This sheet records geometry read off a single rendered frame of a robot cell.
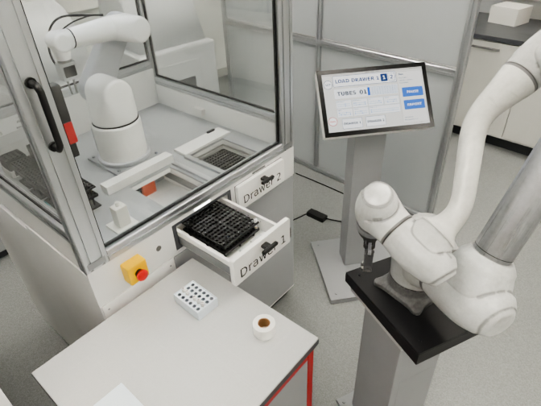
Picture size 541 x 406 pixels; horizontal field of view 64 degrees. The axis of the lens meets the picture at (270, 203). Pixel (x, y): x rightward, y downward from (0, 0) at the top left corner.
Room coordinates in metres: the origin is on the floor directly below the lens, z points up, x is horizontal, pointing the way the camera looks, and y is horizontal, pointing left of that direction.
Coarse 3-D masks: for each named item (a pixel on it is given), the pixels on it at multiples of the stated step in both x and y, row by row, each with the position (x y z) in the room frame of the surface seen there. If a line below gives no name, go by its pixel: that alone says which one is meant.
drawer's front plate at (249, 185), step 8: (280, 160) 1.62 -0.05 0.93; (264, 168) 1.56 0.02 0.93; (272, 168) 1.58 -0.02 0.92; (280, 168) 1.62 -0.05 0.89; (256, 176) 1.50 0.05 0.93; (280, 176) 1.62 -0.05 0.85; (240, 184) 1.45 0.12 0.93; (248, 184) 1.47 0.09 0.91; (256, 184) 1.50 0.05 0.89; (272, 184) 1.58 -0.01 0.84; (240, 192) 1.43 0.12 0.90; (248, 192) 1.46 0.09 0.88; (264, 192) 1.54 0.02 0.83; (240, 200) 1.43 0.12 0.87
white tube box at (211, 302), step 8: (192, 280) 1.06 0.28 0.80; (192, 288) 1.03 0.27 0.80; (200, 288) 1.02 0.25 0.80; (176, 296) 0.99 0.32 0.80; (184, 296) 0.99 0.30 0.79; (200, 296) 1.00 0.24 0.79; (208, 296) 1.00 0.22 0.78; (184, 304) 0.96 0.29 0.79; (192, 304) 0.95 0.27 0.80; (208, 304) 0.95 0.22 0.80; (216, 304) 0.97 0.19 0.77; (192, 312) 0.94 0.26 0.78; (200, 312) 0.93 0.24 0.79; (208, 312) 0.95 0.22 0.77
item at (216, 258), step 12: (228, 204) 1.38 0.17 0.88; (252, 216) 1.30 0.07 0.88; (180, 228) 1.29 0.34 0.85; (264, 228) 1.26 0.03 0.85; (180, 240) 1.20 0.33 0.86; (192, 240) 1.16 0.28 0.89; (204, 252) 1.12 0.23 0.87; (216, 252) 1.09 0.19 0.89; (216, 264) 1.08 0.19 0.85; (228, 264) 1.04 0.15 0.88
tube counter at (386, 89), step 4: (396, 84) 1.93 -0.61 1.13; (360, 88) 1.91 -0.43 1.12; (364, 88) 1.91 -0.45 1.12; (368, 88) 1.91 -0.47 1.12; (372, 88) 1.91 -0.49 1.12; (376, 88) 1.91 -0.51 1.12; (380, 88) 1.91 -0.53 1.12; (384, 88) 1.91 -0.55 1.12; (388, 88) 1.91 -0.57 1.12; (392, 88) 1.92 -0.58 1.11; (396, 88) 1.92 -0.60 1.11; (360, 92) 1.89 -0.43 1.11; (364, 92) 1.90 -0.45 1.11; (368, 92) 1.90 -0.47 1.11; (372, 92) 1.90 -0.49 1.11; (376, 92) 1.90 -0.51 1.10; (380, 92) 1.90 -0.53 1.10; (384, 92) 1.90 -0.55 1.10; (388, 92) 1.90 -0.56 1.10; (392, 92) 1.90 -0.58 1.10; (396, 92) 1.90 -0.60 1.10; (360, 96) 1.88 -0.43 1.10; (364, 96) 1.88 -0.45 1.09
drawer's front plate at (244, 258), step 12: (276, 228) 1.16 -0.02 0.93; (288, 228) 1.21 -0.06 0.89; (264, 240) 1.11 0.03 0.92; (276, 240) 1.16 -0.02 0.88; (288, 240) 1.21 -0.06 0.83; (240, 252) 1.05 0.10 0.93; (252, 252) 1.07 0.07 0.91; (276, 252) 1.16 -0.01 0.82; (240, 264) 1.02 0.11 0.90; (252, 264) 1.06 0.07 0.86; (240, 276) 1.02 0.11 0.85
